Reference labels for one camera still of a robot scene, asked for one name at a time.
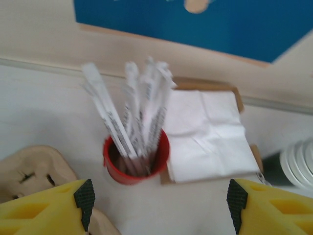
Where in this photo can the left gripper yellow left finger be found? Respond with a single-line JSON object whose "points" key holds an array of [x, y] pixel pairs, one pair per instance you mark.
{"points": [[36, 215]]}

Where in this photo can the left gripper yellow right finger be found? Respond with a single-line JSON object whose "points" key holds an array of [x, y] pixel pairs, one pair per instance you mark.
{"points": [[274, 213]]}

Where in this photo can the white paper napkin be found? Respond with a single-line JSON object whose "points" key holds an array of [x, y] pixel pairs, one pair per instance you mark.
{"points": [[207, 137]]}

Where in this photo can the brown cardboard napkin tray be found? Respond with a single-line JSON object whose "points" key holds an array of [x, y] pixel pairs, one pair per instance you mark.
{"points": [[234, 88]]}

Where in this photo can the brown pulp cup carrier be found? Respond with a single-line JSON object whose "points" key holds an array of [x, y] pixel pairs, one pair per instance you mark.
{"points": [[36, 166]]}

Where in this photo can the paper wrapped stirrer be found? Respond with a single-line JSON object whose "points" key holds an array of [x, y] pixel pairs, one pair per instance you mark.
{"points": [[102, 98], [149, 71], [162, 98], [132, 98], [146, 102]]}

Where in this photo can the red plastic holder cup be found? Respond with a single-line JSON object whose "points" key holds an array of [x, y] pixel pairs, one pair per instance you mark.
{"points": [[137, 175]]}

